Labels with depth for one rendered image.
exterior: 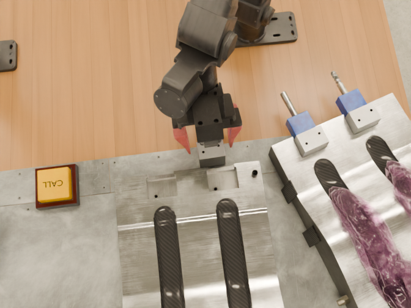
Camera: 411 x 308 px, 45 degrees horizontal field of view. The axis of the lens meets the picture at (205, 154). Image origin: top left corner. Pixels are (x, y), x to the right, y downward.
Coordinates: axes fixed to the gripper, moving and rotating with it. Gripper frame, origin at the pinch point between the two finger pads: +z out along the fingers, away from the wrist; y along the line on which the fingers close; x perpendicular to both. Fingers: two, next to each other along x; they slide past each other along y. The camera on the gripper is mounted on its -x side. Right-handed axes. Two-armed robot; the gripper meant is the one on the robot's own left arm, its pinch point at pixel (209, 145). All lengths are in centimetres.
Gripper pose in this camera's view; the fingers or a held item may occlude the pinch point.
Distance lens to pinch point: 92.9
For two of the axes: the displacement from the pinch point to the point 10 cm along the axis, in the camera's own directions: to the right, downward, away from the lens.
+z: 1.1, 7.1, 6.9
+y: 9.9, -1.6, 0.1
